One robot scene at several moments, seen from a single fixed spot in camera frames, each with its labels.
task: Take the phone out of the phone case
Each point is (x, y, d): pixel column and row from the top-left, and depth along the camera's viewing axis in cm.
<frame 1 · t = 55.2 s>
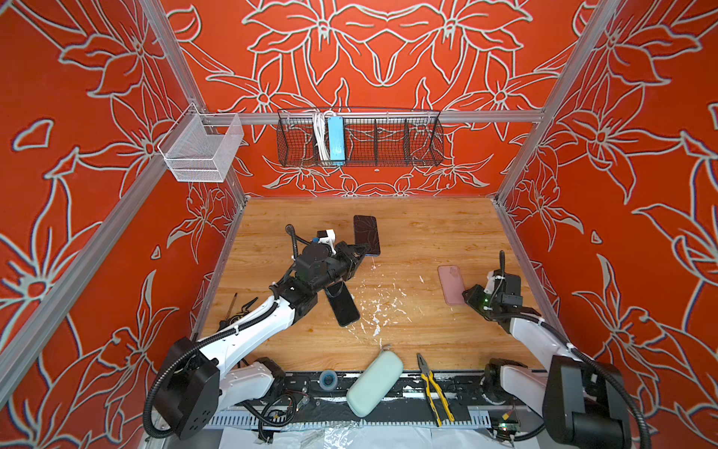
left hand: (371, 244, 72), fingers closed
right hand: (463, 291, 89), fingers open
empty pink phone case: (452, 284, 96), on the table
phone in black case: (343, 304, 89), point 2 cm above the table
yellow handled pliers: (428, 377, 76), point 2 cm above the table

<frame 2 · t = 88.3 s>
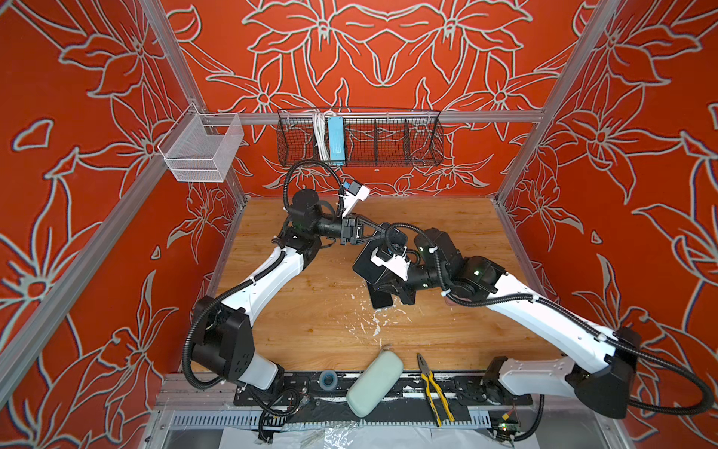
left hand: (384, 236, 62), fingers closed
right hand: (372, 284, 66), fingers closed
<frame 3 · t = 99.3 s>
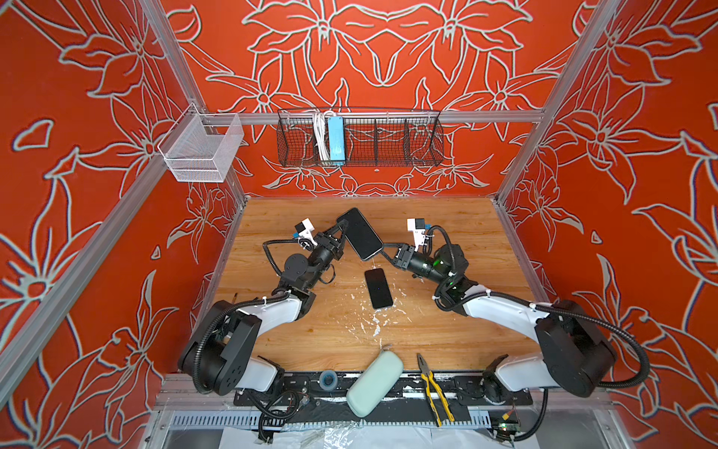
left hand: (349, 223, 73), fingers closed
right hand: (373, 249, 70), fingers closed
phone in black case: (360, 234, 74), point 29 cm above the table
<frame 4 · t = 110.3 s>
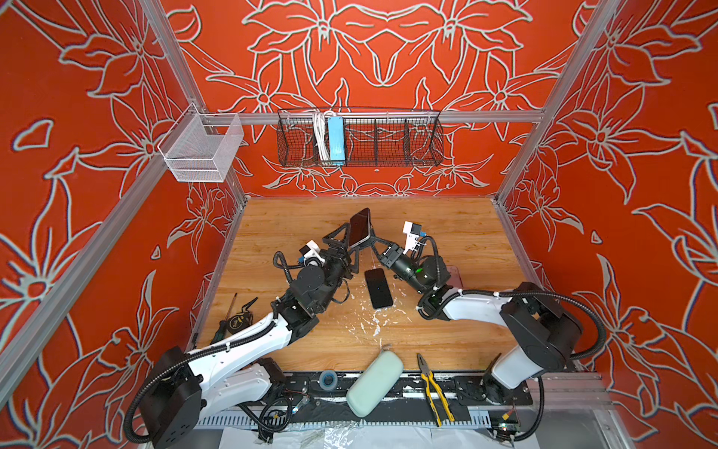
left hand: (356, 232, 67), fingers open
right hand: (362, 241, 71), fingers closed
